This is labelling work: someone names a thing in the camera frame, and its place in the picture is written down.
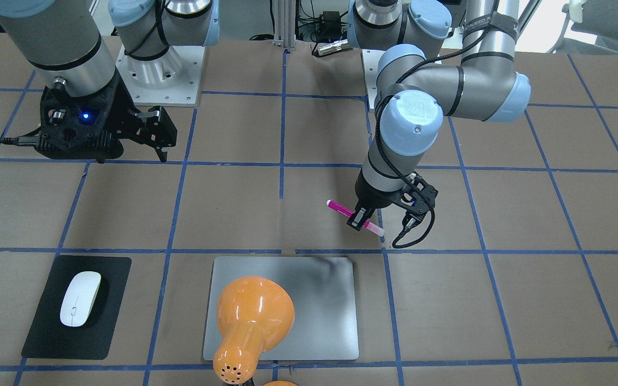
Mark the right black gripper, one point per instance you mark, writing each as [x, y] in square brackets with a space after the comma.
[123, 109]

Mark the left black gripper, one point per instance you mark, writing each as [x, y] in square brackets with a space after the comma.
[375, 194]

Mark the pink marker pen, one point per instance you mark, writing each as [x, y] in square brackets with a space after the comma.
[355, 219]

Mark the white computer mouse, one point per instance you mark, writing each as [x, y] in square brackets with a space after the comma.
[79, 298]

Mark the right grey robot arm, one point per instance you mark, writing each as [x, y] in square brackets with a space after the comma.
[62, 42]

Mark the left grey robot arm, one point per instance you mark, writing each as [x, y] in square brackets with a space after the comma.
[415, 90]

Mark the silver laptop notebook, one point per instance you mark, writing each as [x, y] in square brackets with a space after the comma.
[322, 291]

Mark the black mousepad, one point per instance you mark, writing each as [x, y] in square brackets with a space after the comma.
[49, 339]

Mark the orange desk lamp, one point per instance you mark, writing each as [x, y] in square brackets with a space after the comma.
[253, 316]

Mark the silver cylinder connector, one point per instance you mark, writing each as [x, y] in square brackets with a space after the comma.
[331, 48]

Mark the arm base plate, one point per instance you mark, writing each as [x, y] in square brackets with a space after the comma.
[370, 59]
[171, 81]

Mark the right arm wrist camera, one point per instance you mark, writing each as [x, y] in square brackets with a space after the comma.
[72, 127]

